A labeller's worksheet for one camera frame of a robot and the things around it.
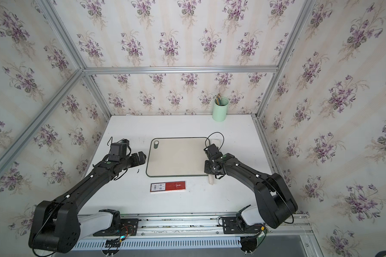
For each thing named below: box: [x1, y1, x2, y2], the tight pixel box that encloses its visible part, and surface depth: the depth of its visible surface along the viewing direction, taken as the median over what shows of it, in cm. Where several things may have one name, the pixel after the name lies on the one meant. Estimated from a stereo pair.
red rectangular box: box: [150, 180, 187, 193], surface depth 86 cm
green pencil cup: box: [212, 96, 229, 122], surface depth 116 cm
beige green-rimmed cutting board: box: [145, 137, 211, 178], surface depth 103 cm
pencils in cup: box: [214, 93, 223, 106], surface depth 112 cm
